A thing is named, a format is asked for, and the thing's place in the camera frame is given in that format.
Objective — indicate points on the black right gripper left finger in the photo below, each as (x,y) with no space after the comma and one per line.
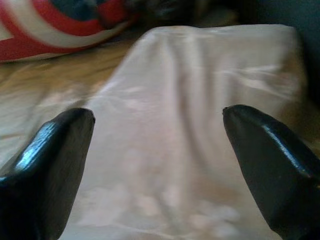
(45,180)

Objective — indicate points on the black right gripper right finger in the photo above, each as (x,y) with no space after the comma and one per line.
(275,180)

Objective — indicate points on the grey floral bed sheet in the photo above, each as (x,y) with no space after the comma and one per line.
(37,82)

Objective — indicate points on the grey floral pillow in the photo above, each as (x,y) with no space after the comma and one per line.
(187,100)

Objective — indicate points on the red white blue bolster pillow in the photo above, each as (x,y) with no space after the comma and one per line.
(25,47)

